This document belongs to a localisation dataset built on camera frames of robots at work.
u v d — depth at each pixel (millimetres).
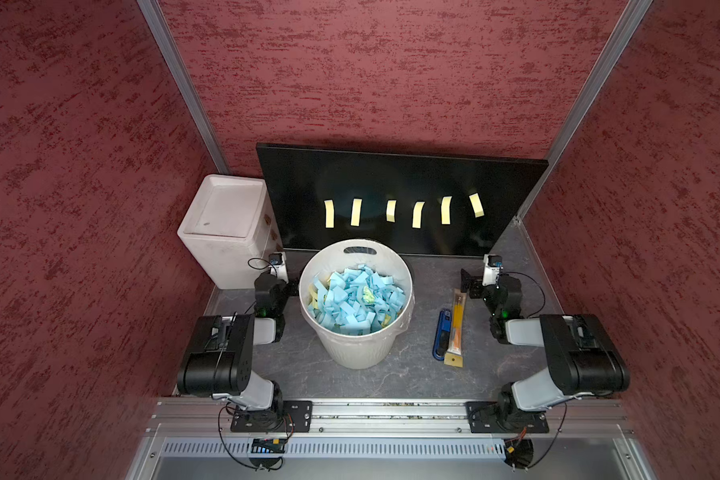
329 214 709
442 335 852
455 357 831
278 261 793
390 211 705
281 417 673
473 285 844
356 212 696
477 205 683
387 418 756
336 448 775
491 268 807
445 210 695
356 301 706
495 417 735
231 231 831
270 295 699
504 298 700
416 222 701
